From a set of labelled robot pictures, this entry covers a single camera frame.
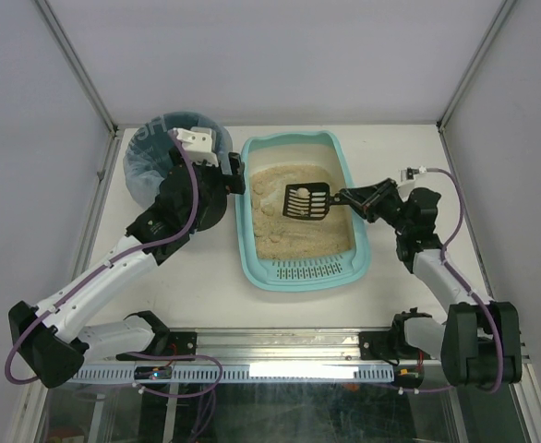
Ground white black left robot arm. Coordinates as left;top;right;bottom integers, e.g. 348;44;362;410
8;152;246;389

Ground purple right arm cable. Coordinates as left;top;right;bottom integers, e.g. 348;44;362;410
425;167;507;394

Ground white slotted cable duct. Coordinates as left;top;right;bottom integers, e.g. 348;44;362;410
69;364;396;384

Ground black litter scoop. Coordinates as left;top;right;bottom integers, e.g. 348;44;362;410
283;182;340;222

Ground translucent blue bin liner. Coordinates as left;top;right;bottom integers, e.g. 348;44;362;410
124;112;233;210

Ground teal litter box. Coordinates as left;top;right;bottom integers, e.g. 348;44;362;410
235;131;371;293

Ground beige cat litter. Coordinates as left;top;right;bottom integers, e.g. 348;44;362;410
250;163;354;260

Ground black trash bin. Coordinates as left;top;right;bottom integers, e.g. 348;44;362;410
125;110;231;233

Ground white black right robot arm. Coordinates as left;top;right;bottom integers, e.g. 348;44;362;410
331;179;523;392

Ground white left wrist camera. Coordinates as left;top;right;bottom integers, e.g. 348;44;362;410
171;126;219;167

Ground beige litter clump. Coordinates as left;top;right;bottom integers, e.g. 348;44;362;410
295;187;311;200

